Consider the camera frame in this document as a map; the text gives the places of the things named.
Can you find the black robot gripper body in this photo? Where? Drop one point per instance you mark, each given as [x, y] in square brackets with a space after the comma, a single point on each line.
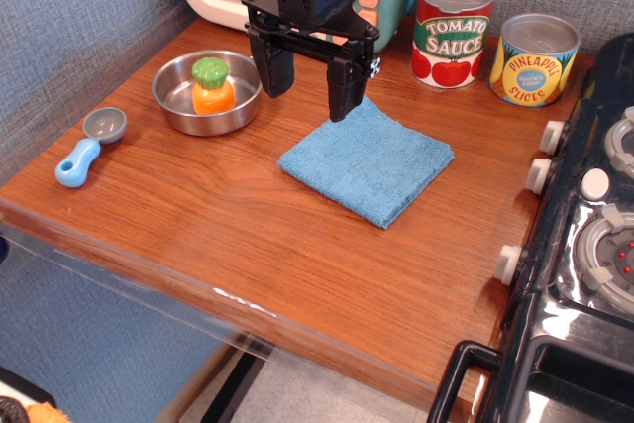
[309, 2]

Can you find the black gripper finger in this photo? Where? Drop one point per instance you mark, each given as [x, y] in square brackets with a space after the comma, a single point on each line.
[346, 86]
[274, 63]

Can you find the orange toy pineapple green top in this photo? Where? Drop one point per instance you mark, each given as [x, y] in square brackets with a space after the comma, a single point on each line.
[211, 92]

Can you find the small steel pot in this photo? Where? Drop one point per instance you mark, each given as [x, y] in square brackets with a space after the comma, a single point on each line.
[172, 90]

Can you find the pineapple slices can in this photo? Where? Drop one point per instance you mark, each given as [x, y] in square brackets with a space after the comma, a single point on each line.
[534, 58]

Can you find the folded blue cloth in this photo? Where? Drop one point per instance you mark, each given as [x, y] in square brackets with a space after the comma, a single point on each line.
[368, 163]

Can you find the tomato sauce can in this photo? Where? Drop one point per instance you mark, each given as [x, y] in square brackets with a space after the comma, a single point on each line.
[448, 41]

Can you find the blue grey measuring scoop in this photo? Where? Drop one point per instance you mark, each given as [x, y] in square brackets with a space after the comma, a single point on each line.
[102, 127]

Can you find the white stove knob middle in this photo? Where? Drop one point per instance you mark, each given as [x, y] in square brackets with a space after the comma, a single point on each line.
[537, 175]

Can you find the white stove knob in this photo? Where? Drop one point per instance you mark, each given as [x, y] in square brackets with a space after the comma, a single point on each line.
[537, 175]
[506, 263]
[551, 137]

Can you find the white stove knob top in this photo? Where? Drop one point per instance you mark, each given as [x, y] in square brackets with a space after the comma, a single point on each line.
[551, 137]

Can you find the white stove knob bottom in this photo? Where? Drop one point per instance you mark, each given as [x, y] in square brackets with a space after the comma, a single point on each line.
[506, 263]

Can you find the black toy stove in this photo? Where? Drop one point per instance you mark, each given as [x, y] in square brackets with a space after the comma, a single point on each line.
[566, 353]

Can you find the orange black object bottom left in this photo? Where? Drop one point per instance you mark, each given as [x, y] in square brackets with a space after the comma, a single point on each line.
[13, 411]

